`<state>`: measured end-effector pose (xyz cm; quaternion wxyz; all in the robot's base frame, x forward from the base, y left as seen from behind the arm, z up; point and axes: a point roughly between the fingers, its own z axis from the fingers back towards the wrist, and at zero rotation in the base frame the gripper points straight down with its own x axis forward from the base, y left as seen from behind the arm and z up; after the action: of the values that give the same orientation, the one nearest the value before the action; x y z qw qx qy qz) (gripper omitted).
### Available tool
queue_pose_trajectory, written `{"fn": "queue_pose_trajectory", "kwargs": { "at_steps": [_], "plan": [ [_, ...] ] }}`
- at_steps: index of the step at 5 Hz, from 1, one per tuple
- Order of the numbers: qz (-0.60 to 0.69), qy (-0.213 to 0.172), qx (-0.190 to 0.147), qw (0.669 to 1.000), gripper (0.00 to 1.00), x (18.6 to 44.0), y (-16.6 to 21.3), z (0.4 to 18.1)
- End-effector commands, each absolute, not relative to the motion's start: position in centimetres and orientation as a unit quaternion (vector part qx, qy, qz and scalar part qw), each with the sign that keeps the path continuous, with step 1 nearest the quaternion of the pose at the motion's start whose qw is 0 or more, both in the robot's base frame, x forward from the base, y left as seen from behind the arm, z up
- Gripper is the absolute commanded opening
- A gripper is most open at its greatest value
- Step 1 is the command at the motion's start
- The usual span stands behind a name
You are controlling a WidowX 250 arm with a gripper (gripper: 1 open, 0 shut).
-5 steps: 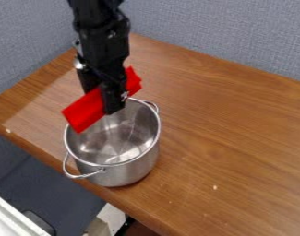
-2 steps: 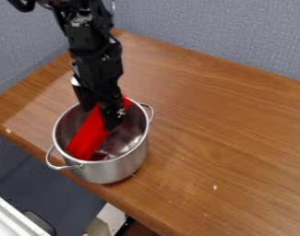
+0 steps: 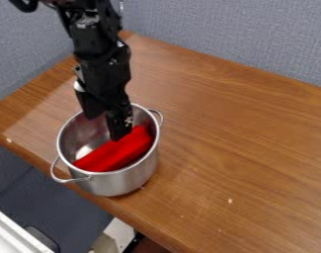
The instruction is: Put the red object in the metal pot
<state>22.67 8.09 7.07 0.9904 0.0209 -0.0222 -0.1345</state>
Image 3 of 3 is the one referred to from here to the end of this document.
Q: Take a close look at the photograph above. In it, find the stainless steel pot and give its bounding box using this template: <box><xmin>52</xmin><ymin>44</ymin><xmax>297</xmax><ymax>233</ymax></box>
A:
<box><xmin>51</xmin><ymin>104</ymin><xmax>163</xmax><ymax>197</ymax></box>

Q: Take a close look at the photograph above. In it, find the white table leg bracket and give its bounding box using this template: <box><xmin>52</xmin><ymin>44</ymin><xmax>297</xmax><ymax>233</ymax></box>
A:
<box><xmin>87</xmin><ymin>218</ymin><xmax>135</xmax><ymax>253</ymax></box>

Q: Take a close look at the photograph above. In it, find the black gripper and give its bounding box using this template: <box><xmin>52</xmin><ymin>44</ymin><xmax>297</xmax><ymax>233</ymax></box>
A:
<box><xmin>74</xmin><ymin>45</ymin><xmax>134</xmax><ymax>141</ymax></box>

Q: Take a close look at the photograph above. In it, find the red rectangular block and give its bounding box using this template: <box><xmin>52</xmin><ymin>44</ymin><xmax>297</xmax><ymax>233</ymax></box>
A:
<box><xmin>72</xmin><ymin>126</ymin><xmax>153</xmax><ymax>172</ymax></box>

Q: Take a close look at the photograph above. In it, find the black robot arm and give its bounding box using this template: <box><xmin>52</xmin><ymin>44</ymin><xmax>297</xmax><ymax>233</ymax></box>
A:
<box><xmin>10</xmin><ymin>0</ymin><xmax>133</xmax><ymax>141</ymax></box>

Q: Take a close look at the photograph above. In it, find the white appliance with dark panel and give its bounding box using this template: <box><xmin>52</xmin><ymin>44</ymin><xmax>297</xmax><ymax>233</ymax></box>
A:
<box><xmin>0</xmin><ymin>211</ymin><xmax>58</xmax><ymax>253</ymax></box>

